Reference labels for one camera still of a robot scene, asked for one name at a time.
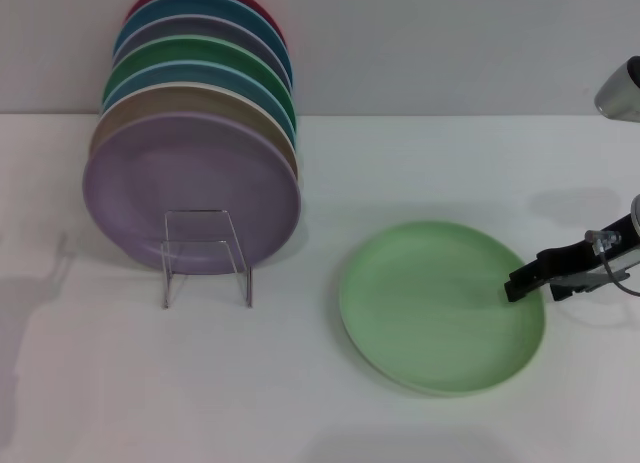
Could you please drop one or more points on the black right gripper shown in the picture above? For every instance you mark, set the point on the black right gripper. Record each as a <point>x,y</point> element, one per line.
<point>625,243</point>

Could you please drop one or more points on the light green plate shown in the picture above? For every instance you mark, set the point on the light green plate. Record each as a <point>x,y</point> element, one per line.
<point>430,308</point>

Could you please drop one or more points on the clear acrylic plate rack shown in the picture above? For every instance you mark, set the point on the clear acrylic plate rack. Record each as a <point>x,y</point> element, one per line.
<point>200,228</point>

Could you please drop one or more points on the lilac purple plate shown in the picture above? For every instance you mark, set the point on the lilac purple plate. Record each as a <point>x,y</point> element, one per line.
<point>190,173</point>

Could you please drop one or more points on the light blue plate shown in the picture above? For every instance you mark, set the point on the light blue plate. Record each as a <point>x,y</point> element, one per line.
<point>200,75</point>

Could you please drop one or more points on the beige plate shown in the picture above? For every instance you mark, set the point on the beige plate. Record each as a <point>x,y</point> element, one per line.
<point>175,100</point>

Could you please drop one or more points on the dark green plate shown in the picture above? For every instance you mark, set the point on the dark green plate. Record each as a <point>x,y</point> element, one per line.
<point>200,50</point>

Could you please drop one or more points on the grey plate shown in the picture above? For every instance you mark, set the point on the grey plate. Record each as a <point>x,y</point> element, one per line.
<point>200,28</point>

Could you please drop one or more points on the teal blue plate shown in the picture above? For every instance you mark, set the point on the teal blue plate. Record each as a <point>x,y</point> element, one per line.
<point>200,5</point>

